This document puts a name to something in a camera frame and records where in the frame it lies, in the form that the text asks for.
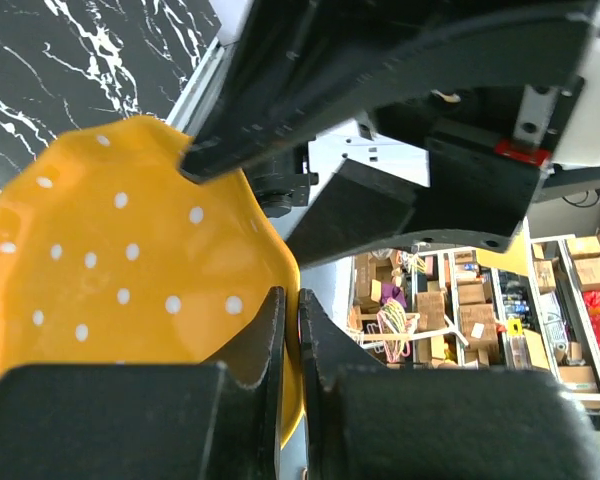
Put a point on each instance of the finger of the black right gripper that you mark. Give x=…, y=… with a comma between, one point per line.
x=301, y=67

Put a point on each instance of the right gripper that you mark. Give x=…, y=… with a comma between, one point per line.
x=488, y=154

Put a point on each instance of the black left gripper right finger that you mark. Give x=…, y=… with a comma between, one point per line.
x=368, y=421

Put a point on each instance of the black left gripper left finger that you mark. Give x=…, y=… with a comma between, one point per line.
x=219, y=419

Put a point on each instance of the yellow dotted plate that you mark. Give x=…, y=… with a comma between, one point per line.
x=109, y=255

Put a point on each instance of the storage shelf with boxes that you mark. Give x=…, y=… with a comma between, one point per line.
x=535, y=308

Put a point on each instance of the aluminium frame rail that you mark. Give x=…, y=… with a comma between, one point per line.
x=198, y=96

